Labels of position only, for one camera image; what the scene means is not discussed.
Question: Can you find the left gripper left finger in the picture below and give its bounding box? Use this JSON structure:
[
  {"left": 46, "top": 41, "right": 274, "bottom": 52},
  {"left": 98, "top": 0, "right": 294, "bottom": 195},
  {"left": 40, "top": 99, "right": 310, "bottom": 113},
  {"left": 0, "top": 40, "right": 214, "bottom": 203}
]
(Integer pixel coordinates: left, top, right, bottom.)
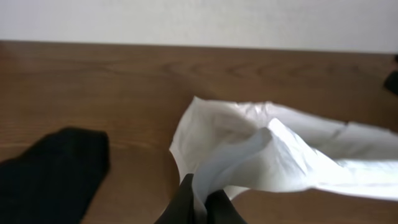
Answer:
[{"left": 155, "top": 174, "right": 195, "bottom": 224}]

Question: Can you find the white t-shirt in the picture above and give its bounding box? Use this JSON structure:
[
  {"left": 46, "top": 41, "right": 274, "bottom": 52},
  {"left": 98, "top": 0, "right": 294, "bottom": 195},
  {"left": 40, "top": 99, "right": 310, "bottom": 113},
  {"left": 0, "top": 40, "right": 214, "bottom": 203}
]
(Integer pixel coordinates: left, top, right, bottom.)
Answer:
[{"left": 169, "top": 95, "right": 398, "bottom": 206}]

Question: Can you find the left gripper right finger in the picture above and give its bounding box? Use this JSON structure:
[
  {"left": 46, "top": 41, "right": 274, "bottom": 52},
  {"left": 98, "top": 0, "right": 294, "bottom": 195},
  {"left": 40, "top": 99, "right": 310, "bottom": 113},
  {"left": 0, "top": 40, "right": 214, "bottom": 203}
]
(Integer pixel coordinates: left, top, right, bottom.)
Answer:
[{"left": 205, "top": 190, "right": 247, "bottom": 224}]

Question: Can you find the folded black garment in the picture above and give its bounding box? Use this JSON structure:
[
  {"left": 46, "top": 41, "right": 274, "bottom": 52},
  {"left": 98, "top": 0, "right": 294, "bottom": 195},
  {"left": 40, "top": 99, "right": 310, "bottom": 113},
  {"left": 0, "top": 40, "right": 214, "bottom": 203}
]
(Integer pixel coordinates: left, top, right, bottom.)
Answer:
[{"left": 1, "top": 128, "right": 110, "bottom": 224}]

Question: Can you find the dark navy garment pile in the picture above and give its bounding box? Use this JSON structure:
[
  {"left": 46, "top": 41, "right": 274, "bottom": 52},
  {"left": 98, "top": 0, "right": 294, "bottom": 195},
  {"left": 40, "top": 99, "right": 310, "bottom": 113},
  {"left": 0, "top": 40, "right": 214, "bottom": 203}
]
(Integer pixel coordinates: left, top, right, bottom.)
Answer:
[{"left": 383, "top": 55, "right": 398, "bottom": 96}]

